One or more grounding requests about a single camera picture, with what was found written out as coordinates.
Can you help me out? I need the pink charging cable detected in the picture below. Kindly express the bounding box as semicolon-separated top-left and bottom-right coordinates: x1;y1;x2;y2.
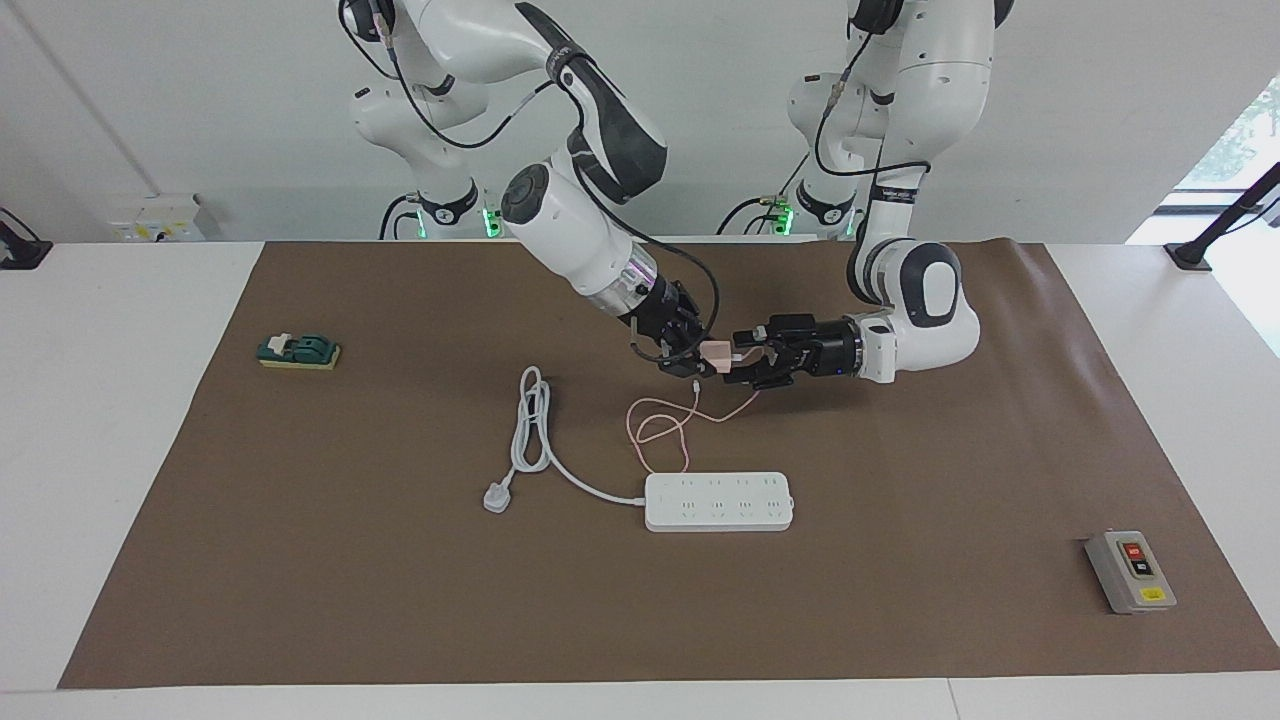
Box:
626;350;763;475

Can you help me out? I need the white power strip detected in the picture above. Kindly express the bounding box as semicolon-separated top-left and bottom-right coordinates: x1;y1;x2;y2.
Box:
644;472;796;533

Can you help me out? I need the brown table mat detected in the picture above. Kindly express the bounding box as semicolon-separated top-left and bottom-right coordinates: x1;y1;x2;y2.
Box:
57;238;1280;689

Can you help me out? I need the black slanted stand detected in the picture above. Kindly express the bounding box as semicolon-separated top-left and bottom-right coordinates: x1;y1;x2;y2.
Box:
1164;163;1280;273

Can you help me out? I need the window with greenery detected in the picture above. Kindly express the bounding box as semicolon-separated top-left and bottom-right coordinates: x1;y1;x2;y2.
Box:
1172;78;1280;193

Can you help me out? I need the black desk clamp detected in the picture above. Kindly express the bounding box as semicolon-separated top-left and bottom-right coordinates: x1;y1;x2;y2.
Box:
0;207;53;271

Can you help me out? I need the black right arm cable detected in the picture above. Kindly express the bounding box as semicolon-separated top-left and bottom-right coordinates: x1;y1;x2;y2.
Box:
338;0;721;363

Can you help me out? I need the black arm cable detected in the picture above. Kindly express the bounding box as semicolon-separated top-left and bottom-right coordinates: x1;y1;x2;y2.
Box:
338;0;721;363
813;0;936;261

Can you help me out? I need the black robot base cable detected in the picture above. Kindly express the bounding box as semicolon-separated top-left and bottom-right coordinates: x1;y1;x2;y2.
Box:
715;152;813;238
378;193;416;242

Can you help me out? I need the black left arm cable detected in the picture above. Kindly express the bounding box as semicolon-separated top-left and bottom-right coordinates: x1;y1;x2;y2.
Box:
813;0;936;261

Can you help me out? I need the white power cord with plug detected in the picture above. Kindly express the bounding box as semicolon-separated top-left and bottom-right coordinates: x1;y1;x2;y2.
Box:
483;366;649;515

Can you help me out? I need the green knife switch yellow base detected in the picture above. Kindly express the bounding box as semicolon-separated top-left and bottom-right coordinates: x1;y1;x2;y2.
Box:
256;332;342;372

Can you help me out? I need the grey on-off switch box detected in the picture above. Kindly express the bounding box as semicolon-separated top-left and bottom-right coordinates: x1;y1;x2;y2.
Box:
1085;530;1178;615

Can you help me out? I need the white wall socket box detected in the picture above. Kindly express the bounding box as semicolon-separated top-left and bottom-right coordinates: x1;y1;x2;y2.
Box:
108;195;206;243

